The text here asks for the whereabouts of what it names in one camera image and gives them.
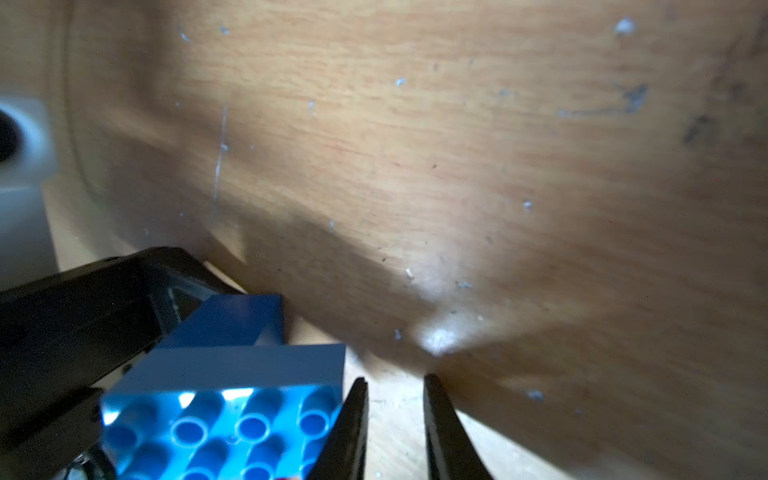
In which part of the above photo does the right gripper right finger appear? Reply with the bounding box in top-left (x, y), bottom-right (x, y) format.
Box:
top-left (423, 374), bottom-right (492, 480)

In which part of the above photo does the blue 2x2 brick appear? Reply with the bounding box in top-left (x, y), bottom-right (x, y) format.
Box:
top-left (157, 294), bottom-right (285, 349)

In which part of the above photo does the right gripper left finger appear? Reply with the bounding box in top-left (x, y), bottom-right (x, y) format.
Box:
top-left (308, 377), bottom-right (369, 480)

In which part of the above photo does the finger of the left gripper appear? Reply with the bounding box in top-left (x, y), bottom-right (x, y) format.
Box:
top-left (1, 247), bottom-right (236, 479)

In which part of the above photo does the light blue 2x4 brick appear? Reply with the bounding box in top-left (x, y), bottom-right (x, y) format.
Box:
top-left (101, 344), bottom-right (345, 479)

